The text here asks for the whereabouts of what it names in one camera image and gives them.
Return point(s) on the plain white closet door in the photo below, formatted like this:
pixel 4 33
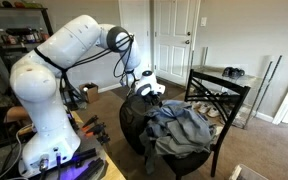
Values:
pixel 144 20

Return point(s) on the black shoe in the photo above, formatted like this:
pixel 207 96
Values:
pixel 239 74
pixel 228 72

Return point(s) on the black metal bar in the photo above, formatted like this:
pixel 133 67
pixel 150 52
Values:
pixel 84 156
pixel 90 170

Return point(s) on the dark bottle white label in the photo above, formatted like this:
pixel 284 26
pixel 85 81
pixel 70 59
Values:
pixel 30 36

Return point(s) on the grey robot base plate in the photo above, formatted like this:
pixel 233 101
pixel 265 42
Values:
pixel 87 145

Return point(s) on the metal door knob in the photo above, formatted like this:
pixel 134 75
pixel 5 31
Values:
pixel 187 41

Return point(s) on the white sneaker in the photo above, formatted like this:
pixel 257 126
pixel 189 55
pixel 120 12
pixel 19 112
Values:
pixel 214 112
pixel 195 104
pixel 204 108

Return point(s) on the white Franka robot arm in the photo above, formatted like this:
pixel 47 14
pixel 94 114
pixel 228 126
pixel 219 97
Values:
pixel 44 83

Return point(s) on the brown wooden seat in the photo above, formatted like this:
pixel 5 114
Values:
pixel 17 114

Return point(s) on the black mesh laundry bag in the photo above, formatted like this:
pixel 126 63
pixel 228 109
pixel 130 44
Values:
pixel 130 123

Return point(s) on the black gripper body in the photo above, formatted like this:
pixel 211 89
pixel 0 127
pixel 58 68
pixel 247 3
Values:
pixel 154 99

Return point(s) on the white light switch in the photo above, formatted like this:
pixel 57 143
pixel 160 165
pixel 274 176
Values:
pixel 203 21

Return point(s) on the clear plastic storage box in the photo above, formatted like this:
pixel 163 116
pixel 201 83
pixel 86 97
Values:
pixel 247 173

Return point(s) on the white panelled entry door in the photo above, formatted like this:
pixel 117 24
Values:
pixel 174 56

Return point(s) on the black stand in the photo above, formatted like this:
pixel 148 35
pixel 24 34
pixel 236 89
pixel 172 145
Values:
pixel 71 96

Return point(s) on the light blue jeans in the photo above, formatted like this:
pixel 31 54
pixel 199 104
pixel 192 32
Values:
pixel 174 108

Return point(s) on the black shelving unit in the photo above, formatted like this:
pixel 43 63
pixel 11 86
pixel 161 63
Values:
pixel 4 48

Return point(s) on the cardboard box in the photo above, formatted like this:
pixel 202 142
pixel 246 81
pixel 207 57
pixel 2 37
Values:
pixel 90 95

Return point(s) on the metal deadbolt lock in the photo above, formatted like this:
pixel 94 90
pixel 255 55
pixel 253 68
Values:
pixel 188 33

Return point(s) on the grey blue denim trousers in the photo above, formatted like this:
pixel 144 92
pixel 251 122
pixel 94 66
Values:
pixel 184 143

